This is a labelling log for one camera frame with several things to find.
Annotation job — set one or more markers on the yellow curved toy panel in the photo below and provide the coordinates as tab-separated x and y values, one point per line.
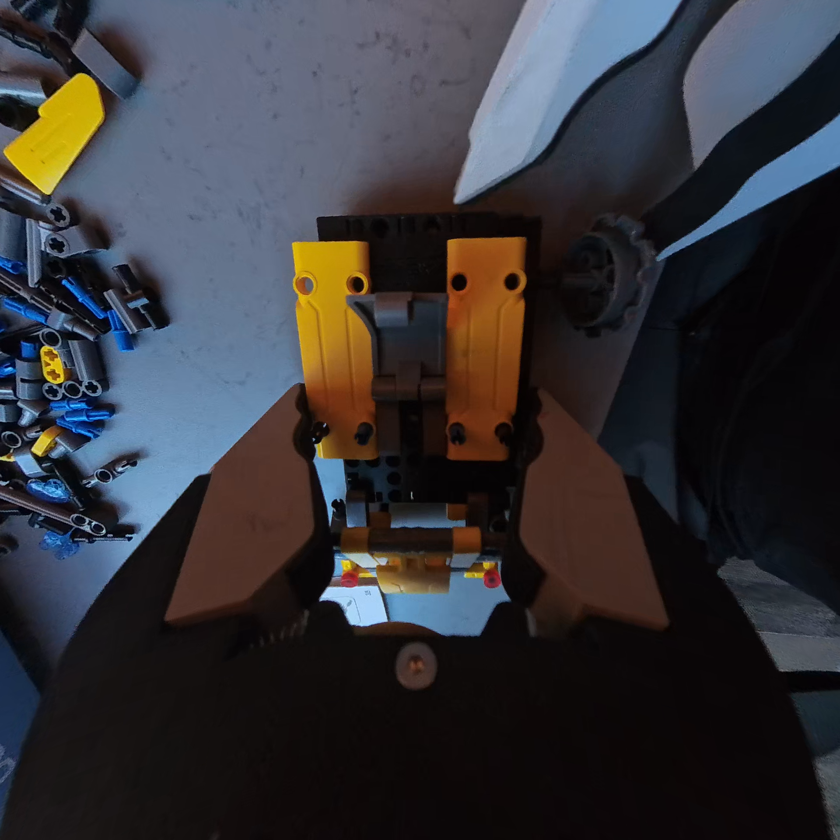
56	138

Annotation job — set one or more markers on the grey curved toy piece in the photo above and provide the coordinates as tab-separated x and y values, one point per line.
105	65

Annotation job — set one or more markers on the grey desk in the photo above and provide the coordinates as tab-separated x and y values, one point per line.
262	131

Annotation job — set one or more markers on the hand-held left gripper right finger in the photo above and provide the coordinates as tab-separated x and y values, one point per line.
584	531

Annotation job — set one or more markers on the person's dark trousers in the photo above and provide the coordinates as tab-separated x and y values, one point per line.
754	394

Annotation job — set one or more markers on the dark grey toy wheel rim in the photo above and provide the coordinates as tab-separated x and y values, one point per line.
600	282

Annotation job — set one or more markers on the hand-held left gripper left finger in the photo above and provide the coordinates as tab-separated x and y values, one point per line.
246	525

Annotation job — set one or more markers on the pile of small toy bricks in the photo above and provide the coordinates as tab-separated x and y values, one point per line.
59	367

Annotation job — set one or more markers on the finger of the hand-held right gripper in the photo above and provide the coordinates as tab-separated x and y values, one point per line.
754	202
525	98

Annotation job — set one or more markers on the white instruction booklet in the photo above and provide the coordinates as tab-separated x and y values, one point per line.
367	607

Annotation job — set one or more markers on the yellow black toy brick car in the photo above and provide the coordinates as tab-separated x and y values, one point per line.
328	341

